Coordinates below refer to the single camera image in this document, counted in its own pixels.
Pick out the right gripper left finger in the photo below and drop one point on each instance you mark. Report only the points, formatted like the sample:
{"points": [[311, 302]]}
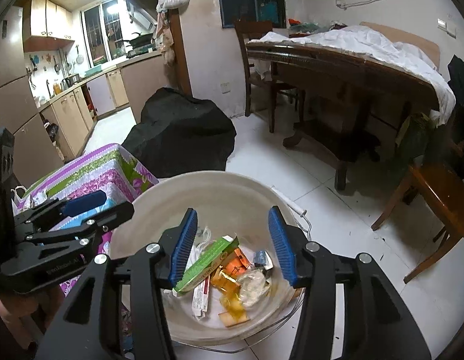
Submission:
{"points": [[88, 324]]}

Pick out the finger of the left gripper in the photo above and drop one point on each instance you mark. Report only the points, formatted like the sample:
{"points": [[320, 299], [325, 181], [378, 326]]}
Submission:
{"points": [[99, 224], [52, 211]]}

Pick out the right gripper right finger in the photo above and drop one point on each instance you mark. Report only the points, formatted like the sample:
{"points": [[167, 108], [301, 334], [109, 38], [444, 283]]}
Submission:
{"points": [[377, 322]]}

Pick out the green medicine box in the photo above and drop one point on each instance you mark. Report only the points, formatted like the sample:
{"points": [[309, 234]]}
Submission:
{"points": [[206, 263]]}

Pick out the yellow bread wrapper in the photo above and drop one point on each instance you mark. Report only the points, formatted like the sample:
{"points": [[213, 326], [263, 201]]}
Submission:
{"points": [[235, 313]]}

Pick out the white tissue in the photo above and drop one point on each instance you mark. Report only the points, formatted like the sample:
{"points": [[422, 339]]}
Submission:
{"points": [[253, 287]]}

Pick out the white medicine box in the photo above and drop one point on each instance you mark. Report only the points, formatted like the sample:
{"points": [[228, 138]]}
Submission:
{"points": [[201, 299]]}

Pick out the orange white wrapper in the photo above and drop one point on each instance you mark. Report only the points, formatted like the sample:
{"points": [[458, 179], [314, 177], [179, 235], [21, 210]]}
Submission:
{"points": [[236, 263]]}

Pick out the kitchen base cabinets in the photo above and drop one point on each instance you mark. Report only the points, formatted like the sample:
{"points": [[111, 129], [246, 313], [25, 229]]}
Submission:
{"points": [[78, 109]]}

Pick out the kitchen window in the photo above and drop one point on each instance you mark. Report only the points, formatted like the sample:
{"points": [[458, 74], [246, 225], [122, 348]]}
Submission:
{"points": [[103, 32]]}

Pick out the grey refrigerator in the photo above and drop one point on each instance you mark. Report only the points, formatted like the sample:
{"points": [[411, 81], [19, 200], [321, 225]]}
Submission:
{"points": [[34, 153]]}

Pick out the white plastic bucket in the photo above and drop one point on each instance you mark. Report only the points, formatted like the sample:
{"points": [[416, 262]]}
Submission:
{"points": [[227, 204]]}

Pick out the orange wooden stool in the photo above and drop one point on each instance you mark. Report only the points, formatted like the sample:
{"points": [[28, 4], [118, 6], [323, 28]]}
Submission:
{"points": [[443, 192]]}

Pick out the black wok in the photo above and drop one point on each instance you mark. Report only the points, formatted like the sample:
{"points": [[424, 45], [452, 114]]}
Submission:
{"points": [[140, 40]]}

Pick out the range hood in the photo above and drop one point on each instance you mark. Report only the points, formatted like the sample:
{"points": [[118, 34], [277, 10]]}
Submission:
{"points": [[143, 13]]}

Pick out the dark wooden table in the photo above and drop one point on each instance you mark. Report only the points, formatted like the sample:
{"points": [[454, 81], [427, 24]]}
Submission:
{"points": [[357, 83]]}

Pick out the hanging plastic bags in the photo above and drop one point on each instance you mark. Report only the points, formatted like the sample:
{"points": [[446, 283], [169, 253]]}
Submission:
{"points": [[163, 28]]}

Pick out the dark wooden chair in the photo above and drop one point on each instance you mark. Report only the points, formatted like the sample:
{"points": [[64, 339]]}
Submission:
{"points": [[257, 72]]}

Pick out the white sheet on table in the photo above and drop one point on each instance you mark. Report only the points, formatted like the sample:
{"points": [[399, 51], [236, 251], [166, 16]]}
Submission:
{"points": [[361, 40]]}

